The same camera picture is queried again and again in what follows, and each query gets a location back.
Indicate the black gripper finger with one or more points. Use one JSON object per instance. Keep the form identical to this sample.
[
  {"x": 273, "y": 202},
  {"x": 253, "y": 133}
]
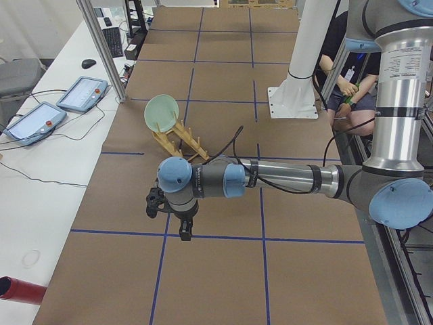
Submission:
[{"x": 185, "y": 230}]

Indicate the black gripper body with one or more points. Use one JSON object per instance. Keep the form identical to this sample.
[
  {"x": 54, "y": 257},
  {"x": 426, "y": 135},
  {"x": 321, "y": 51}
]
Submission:
[{"x": 188, "y": 215}]

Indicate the light green plate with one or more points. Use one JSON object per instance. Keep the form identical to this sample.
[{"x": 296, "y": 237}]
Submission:
[{"x": 161, "y": 113}]

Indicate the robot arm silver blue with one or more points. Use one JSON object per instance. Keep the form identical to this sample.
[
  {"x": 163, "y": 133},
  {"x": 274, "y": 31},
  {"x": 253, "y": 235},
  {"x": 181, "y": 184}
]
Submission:
[{"x": 388, "y": 186}]

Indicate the wooden dish rack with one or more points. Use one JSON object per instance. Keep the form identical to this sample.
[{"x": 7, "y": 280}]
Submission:
[{"x": 178, "y": 139}]

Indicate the far teach pendant tablet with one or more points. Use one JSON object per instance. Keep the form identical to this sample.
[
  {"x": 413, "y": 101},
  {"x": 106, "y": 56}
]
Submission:
[{"x": 83, "y": 94}]

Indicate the teach pendant tablet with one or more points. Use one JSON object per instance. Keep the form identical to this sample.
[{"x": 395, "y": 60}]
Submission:
[
  {"x": 36, "y": 124},
  {"x": 83, "y": 94}
]

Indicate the near teach pendant tablet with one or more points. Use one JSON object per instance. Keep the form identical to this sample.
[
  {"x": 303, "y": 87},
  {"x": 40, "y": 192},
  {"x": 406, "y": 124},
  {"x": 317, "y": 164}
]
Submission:
[{"x": 36, "y": 124}]

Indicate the red cylinder tube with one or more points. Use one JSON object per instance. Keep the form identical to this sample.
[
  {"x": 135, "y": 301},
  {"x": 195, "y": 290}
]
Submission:
[{"x": 16, "y": 290}]

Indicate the black computer mouse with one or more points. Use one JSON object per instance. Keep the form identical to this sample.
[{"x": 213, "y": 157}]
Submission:
[{"x": 87, "y": 63}]

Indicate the black keyboard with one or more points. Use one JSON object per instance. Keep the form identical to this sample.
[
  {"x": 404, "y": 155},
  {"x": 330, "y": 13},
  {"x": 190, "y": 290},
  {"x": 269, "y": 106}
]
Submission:
[{"x": 114, "y": 41}]

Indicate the seated person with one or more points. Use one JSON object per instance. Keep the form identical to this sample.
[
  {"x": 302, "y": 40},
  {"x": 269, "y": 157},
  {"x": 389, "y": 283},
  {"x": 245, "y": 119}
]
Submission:
[{"x": 350, "y": 107}]

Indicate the grey office chair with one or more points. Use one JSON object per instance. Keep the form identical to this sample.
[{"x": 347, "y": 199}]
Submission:
[{"x": 18, "y": 78}]

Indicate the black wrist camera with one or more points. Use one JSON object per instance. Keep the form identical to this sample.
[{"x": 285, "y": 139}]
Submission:
[{"x": 155, "y": 202}]

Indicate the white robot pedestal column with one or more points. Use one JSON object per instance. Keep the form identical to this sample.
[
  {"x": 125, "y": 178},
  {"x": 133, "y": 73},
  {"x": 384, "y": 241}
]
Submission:
[{"x": 295, "y": 97}]

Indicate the aluminium frame post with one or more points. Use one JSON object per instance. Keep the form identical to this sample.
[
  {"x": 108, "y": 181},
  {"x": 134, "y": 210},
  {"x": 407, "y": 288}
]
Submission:
[{"x": 92, "y": 23}]

